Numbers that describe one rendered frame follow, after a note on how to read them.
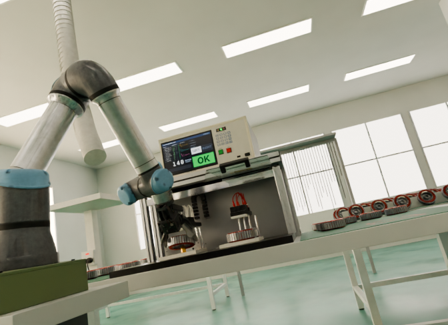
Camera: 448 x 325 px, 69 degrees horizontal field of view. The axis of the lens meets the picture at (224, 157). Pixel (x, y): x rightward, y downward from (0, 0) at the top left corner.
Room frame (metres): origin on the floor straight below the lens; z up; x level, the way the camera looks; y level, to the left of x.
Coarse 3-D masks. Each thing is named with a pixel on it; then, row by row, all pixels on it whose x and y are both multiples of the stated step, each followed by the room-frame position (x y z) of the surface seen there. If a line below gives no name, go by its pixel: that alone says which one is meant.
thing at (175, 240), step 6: (186, 234) 1.32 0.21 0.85; (168, 240) 1.32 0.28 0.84; (174, 240) 1.30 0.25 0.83; (180, 240) 1.30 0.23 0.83; (186, 240) 1.31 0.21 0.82; (192, 240) 1.33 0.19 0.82; (168, 246) 1.32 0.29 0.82; (174, 246) 1.35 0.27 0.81; (180, 246) 1.38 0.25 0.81; (186, 246) 1.38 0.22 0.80; (192, 246) 1.38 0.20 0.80
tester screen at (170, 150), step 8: (200, 136) 1.46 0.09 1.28; (208, 136) 1.45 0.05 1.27; (168, 144) 1.49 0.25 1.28; (176, 144) 1.48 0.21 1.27; (184, 144) 1.48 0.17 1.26; (192, 144) 1.47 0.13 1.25; (200, 144) 1.46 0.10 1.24; (168, 152) 1.49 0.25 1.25; (176, 152) 1.48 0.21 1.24; (184, 152) 1.48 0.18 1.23; (208, 152) 1.46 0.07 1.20; (168, 160) 1.49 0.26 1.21; (176, 160) 1.49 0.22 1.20; (184, 160) 1.48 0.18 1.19; (192, 160) 1.47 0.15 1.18; (168, 168) 1.49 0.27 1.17; (192, 168) 1.47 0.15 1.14
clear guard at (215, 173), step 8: (256, 160) 1.18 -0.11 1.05; (264, 160) 1.16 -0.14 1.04; (216, 168) 1.21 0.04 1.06; (232, 168) 1.18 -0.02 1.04; (240, 168) 1.17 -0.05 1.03; (248, 168) 1.15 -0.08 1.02; (256, 168) 1.14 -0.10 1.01; (264, 168) 1.13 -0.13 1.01; (208, 176) 1.19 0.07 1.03; (216, 176) 1.17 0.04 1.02; (224, 176) 1.16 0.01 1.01; (232, 176) 1.15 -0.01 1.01
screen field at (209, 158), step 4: (212, 152) 1.45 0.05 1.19; (196, 156) 1.47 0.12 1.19; (200, 156) 1.46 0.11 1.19; (204, 156) 1.46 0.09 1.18; (208, 156) 1.46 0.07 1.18; (212, 156) 1.45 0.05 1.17; (196, 160) 1.47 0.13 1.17; (200, 160) 1.46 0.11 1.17; (204, 160) 1.46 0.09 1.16; (208, 160) 1.46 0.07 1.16; (212, 160) 1.45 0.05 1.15; (196, 164) 1.47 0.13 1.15; (200, 164) 1.46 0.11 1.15
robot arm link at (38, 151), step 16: (64, 80) 0.90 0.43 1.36; (48, 96) 0.92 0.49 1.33; (64, 96) 0.91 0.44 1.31; (80, 96) 0.93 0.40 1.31; (48, 112) 0.90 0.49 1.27; (64, 112) 0.92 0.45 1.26; (80, 112) 0.96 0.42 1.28; (48, 128) 0.89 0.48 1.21; (64, 128) 0.92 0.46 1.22; (32, 144) 0.86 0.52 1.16; (48, 144) 0.88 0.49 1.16; (16, 160) 0.85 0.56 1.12; (32, 160) 0.86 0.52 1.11; (48, 160) 0.90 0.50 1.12
